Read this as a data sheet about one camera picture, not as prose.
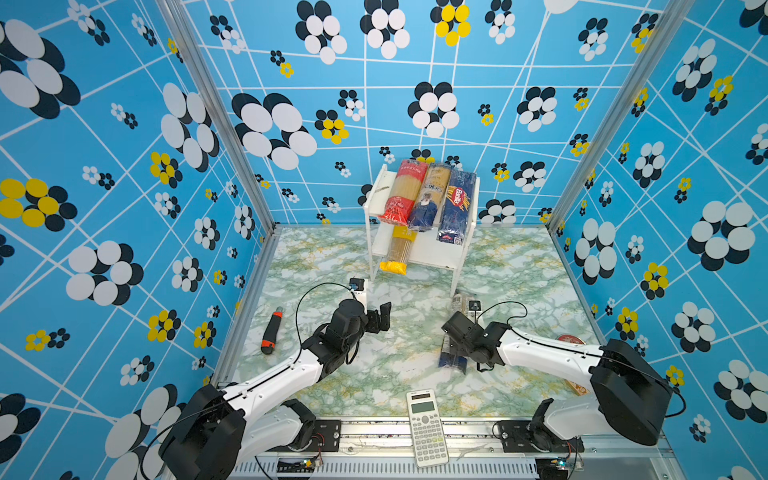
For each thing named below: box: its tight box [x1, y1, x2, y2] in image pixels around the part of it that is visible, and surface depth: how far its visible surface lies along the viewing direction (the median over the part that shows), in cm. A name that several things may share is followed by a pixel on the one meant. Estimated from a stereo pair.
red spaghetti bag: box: [378, 159, 429, 226], surface depth 80 cm
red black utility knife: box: [261, 306, 283, 355], surface depth 93 cm
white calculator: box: [406, 388, 449, 468], surface depth 75 cm
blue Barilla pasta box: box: [437, 169, 477, 245], surface depth 75 cm
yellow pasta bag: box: [380, 225, 418, 276], surface depth 87 cm
